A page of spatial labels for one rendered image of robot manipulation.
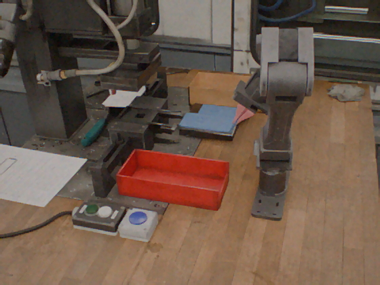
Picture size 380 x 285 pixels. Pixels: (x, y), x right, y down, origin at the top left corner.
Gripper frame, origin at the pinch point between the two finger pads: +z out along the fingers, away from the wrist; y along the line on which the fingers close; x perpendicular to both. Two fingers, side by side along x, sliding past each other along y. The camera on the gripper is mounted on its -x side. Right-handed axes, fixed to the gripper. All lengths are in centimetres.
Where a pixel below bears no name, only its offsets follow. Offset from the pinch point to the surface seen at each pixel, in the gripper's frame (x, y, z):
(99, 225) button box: 37.1, 14.4, 19.5
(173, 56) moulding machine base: -63, 29, 26
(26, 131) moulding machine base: -69, 77, 114
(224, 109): -20.3, 2.7, 10.3
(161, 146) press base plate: 0.7, 12.5, 19.8
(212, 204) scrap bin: 23.7, -4.6, 8.3
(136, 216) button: 33.9, 8.8, 14.3
